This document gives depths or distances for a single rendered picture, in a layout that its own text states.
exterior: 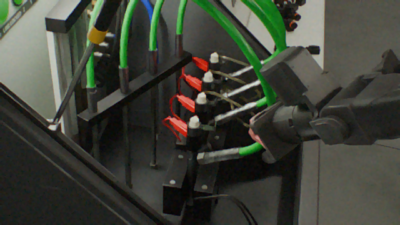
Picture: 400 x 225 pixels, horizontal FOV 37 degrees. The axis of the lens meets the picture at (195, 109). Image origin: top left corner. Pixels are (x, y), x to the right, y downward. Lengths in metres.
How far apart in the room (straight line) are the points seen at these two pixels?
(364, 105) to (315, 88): 0.10
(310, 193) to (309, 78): 0.52
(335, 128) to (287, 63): 0.10
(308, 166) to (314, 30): 0.57
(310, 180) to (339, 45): 2.53
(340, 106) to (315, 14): 1.16
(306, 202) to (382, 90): 0.58
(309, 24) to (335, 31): 2.12
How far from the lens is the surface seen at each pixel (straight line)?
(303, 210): 1.20
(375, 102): 0.66
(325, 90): 0.75
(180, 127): 1.15
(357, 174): 2.79
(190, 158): 1.16
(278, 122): 0.84
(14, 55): 1.00
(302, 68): 0.74
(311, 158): 1.32
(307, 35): 1.72
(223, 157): 0.99
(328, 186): 2.68
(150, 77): 1.26
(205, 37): 1.37
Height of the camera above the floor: 1.79
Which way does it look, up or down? 36 degrees down
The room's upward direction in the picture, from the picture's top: 3 degrees clockwise
